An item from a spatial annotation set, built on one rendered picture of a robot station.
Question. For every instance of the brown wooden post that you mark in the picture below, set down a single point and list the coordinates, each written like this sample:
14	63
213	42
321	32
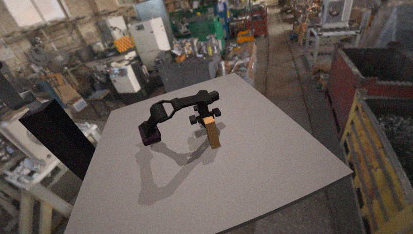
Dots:
211	132

